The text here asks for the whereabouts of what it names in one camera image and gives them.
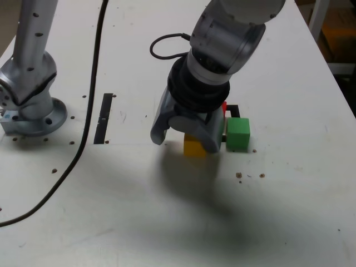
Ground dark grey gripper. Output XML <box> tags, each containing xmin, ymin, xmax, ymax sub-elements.
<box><xmin>150</xmin><ymin>91</ymin><xmax>226</xmax><ymax>154</ymax></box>

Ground yellow cube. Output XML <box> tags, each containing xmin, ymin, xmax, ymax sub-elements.
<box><xmin>183</xmin><ymin>133</ymin><xmax>207</xmax><ymax>158</ymax></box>

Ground green cube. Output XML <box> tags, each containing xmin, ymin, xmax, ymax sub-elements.
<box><xmin>225</xmin><ymin>117</ymin><xmax>250</xmax><ymax>152</ymax></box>

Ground black tape square outline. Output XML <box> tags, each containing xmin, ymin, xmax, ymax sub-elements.
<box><xmin>222</xmin><ymin>104</ymin><xmax>242</xmax><ymax>143</ymax></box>

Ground black tape strip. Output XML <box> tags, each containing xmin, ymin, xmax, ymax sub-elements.
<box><xmin>93</xmin><ymin>93</ymin><xmax>114</xmax><ymax>145</ymax></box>

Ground brown cardboard box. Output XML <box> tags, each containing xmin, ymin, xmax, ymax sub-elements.
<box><xmin>319</xmin><ymin>11</ymin><xmax>356</xmax><ymax>63</ymax></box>

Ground short black looped cable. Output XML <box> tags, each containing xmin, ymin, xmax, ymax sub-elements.
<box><xmin>149</xmin><ymin>33</ymin><xmax>193</xmax><ymax>60</ymax></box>

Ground long black cable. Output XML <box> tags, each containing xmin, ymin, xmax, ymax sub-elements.
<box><xmin>0</xmin><ymin>0</ymin><xmax>110</xmax><ymax>228</ymax></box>

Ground white frame post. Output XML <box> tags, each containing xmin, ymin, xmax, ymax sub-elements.
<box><xmin>307</xmin><ymin>0</ymin><xmax>329</xmax><ymax>40</ymax></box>

